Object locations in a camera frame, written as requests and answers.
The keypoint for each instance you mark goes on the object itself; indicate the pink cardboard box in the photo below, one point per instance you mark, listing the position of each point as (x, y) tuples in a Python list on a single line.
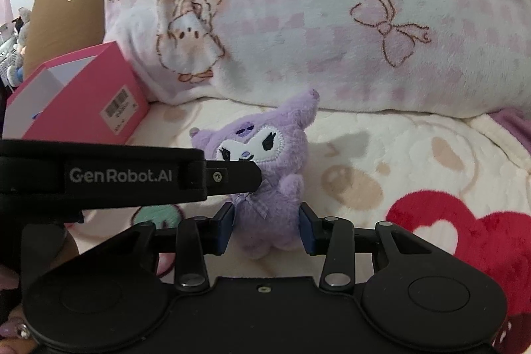
[(79, 97)]

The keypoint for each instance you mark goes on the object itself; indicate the grey rabbit plush toy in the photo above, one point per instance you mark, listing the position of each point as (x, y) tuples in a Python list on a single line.
[(20, 43)]

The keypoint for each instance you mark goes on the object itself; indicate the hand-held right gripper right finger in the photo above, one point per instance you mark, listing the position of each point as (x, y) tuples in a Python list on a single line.
[(308, 229)]

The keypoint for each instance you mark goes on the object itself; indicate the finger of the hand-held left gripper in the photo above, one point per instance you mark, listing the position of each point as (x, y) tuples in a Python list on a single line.
[(236, 177)]

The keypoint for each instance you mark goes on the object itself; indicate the person's left hand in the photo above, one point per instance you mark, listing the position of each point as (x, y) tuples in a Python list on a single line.
[(12, 327)]

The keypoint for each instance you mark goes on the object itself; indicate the purple plush toy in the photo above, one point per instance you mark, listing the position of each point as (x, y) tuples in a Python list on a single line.
[(269, 171)]

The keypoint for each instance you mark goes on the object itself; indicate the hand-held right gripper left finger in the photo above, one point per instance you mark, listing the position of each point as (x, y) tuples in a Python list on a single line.
[(226, 228)]

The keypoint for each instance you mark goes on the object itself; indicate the pink checked fleece blanket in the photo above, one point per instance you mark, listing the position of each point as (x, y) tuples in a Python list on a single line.
[(311, 26)]

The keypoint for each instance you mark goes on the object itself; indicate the brown pillow with cloud patch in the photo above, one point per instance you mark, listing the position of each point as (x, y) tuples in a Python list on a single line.
[(62, 22)]

